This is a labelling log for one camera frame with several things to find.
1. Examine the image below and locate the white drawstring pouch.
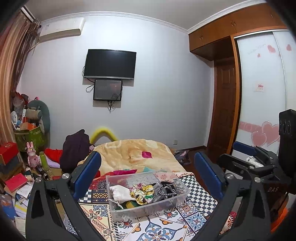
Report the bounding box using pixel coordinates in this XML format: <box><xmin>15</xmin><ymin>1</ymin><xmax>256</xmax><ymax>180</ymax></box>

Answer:
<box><xmin>109</xmin><ymin>185</ymin><xmax>135</xmax><ymax>204</ymax></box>

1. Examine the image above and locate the clear plastic storage box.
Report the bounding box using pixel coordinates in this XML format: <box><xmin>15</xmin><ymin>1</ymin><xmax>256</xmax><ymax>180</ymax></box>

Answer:
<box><xmin>106</xmin><ymin>170</ymin><xmax>190</xmax><ymax>221</ymax></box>

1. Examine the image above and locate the floral fabric scrunchie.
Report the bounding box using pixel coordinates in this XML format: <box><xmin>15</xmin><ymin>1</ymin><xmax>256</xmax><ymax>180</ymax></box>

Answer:
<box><xmin>130</xmin><ymin>183</ymin><xmax>154</xmax><ymax>205</ymax></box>

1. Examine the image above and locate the green knitted cloth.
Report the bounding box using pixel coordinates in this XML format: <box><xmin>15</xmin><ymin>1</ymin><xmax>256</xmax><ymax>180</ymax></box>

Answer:
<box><xmin>115</xmin><ymin>201</ymin><xmax>139</xmax><ymax>210</ymax></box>

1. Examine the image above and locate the black speaker box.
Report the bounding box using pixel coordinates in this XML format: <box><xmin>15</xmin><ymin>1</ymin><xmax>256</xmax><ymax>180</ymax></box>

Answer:
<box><xmin>278</xmin><ymin>109</ymin><xmax>295</xmax><ymax>170</ymax></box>

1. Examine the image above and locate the patterned patchwork tablecloth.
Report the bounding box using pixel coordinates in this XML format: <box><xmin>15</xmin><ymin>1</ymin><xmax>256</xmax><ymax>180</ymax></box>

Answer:
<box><xmin>62</xmin><ymin>171</ymin><xmax>234</xmax><ymax>241</ymax></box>

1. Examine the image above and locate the green bottle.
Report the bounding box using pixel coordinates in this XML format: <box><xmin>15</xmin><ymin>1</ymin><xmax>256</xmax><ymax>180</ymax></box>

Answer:
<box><xmin>39</xmin><ymin>151</ymin><xmax>49</xmax><ymax>171</ymax></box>

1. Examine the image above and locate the pink rabbit figurine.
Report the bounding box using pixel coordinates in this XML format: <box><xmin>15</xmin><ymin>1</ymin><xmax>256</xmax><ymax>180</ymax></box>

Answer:
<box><xmin>27</xmin><ymin>142</ymin><xmax>40</xmax><ymax>168</ymax></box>

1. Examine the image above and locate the red cushion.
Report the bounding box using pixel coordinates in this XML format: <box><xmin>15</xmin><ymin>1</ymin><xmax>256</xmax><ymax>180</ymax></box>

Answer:
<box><xmin>44</xmin><ymin>148</ymin><xmax>63</xmax><ymax>164</ymax></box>

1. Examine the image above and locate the clear plastic bag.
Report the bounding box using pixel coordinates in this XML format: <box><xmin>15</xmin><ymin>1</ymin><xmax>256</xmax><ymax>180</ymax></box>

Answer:
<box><xmin>152</xmin><ymin>185</ymin><xmax>170</xmax><ymax>203</ymax></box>

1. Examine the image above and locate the red gift box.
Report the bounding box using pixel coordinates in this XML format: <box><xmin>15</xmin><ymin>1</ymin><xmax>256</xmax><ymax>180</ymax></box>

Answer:
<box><xmin>0</xmin><ymin>142</ymin><xmax>19</xmax><ymax>165</ymax></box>

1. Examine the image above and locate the dark purple garment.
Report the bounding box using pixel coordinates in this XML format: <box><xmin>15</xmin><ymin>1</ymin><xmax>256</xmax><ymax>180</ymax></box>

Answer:
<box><xmin>60</xmin><ymin>129</ymin><xmax>90</xmax><ymax>173</ymax></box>

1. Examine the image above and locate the green cardboard box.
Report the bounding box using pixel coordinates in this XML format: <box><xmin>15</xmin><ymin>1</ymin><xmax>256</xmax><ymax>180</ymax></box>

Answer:
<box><xmin>14</xmin><ymin>126</ymin><xmax>47</xmax><ymax>152</ymax></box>

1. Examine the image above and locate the white sliding wardrobe door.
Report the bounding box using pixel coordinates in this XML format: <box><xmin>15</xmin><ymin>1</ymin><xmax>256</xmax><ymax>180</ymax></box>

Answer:
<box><xmin>235</xmin><ymin>30</ymin><xmax>295</xmax><ymax>153</ymax></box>

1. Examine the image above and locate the peach fleece blanket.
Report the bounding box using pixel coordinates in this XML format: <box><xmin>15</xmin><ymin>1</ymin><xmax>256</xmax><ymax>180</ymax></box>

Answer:
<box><xmin>77</xmin><ymin>138</ymin><xmax>187</xmax><ymax>179</ymax></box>

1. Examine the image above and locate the yellow fuzzy hoop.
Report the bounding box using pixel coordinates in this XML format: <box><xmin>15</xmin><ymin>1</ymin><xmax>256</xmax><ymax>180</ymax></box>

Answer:
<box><xmin>90</xmin><ymin>127</ymin><xmax>118</xmax><ymax>144</ymax></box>

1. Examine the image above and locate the grey green plush toy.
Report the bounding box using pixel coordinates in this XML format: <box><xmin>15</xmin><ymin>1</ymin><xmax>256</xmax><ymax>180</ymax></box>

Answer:
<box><xmin>25</xmin><ymin>100</ymin><xmax>51</xmax><ymax>134</ymax></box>

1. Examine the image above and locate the wooden overhead cabinet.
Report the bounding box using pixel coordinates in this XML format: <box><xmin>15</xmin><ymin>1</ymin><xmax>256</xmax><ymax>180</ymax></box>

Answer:
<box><xmin>189</xmin><ymin>4</ymin><xmax>287</xmax><ymax>61</ymax></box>

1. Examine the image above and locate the striped brown curtain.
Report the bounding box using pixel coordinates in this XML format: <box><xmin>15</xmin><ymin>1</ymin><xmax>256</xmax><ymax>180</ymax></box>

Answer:
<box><xmin>1</xmin><ymin>11</ymin><xmax>40</xmax><ymax>144</ymax></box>

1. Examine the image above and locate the small black wall monitor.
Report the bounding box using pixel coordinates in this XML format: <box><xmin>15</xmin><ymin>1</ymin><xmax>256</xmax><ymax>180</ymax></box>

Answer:
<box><xmin>93</xmin><ymin>79</ymin><xmax>122</xmax><ymax>101</ymax></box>

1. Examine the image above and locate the wall mounted black television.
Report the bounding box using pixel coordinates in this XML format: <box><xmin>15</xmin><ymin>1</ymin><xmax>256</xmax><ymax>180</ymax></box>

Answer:
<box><xmin>83</xmin><ymin>49</ymin><xmax>137</xmax><ymax>80</ymax></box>

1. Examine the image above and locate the white wall air conditioner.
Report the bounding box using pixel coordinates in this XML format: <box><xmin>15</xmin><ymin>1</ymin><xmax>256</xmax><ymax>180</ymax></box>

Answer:
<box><xmin>39</xmin><ymin>18</ymin><xmax>85</xmax><ymax>43</ymax></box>

